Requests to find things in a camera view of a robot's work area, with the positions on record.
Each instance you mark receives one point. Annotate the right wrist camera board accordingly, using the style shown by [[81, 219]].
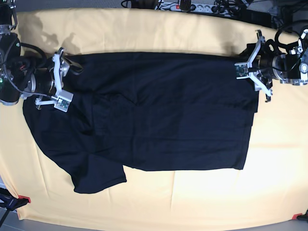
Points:
[[63, 100]]

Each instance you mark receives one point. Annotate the yellow table cloth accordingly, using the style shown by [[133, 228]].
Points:
[[272, 187]]

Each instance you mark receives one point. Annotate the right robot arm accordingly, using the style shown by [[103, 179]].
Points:
[[24, 71]]

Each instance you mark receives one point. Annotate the left red-black table clamp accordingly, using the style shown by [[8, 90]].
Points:
[[11, 203]]

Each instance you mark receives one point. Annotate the right red-black table clamp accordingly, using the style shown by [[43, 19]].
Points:
[[301, 217]]

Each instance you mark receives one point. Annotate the dark navy T-shirt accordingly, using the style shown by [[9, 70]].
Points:
[[149, 111]]

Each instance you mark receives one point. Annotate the red-black table clamp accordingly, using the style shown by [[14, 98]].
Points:
[[301, 217], [11, 203]]

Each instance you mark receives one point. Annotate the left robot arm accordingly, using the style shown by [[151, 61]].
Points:
[[287, 63]]

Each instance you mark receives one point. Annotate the black power adapter box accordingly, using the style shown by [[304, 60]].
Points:
[[255, 17]]

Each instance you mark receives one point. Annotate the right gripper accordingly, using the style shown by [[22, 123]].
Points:
[[43, 81]]

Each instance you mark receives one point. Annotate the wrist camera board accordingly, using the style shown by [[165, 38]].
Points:
[[63, 100], [241, 71]]

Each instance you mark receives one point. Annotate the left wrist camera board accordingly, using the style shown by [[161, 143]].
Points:
[[241, 71]]

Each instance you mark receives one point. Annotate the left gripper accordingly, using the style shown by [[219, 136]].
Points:
[[267, 58]]

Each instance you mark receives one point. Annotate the white power strip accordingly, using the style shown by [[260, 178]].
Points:
[[220, 8]]

